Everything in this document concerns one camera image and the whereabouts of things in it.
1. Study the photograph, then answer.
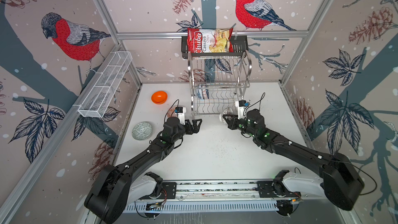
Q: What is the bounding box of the white brown patterned bowl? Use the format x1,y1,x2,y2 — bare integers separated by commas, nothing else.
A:
219,107,234,123

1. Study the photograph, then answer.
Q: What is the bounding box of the stainless steel dish rack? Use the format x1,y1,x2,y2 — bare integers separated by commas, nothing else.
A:
188,50,252,116

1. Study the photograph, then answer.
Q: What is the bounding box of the red patterned ceramic bowl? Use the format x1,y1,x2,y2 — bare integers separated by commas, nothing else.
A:
166,106,177,119

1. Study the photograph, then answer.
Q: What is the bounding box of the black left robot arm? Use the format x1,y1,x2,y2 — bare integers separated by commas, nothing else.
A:
84,117,202,224

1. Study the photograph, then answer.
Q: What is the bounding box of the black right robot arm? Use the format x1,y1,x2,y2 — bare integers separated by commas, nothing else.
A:
222,109,365,211

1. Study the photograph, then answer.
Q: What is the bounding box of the green patterned ceramic bowl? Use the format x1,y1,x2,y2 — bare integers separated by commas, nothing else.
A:
132,121,152,141

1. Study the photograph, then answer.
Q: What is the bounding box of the orange plastic bowl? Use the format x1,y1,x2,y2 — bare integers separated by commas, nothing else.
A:
151,91,168,105

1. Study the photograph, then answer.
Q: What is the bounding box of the red cassava chips bag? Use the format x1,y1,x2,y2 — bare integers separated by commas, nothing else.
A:
187,28,234,54

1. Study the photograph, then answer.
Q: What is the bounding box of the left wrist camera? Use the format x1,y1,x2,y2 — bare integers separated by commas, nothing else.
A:
174,106,186,125

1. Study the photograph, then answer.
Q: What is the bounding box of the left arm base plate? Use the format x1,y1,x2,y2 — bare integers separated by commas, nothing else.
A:
139,182,177,200

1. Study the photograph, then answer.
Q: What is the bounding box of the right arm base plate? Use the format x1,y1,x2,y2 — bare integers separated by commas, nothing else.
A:
257,180,301,198

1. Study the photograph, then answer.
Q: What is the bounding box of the aluminium mounting rail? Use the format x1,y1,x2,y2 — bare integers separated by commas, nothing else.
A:
129,173,326,204

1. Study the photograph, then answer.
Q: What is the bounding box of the black wall basket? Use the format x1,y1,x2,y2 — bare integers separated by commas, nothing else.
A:
181,36,248,59

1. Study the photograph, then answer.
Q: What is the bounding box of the white wire mesh shelf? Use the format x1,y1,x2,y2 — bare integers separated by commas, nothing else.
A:
78,51,132,118

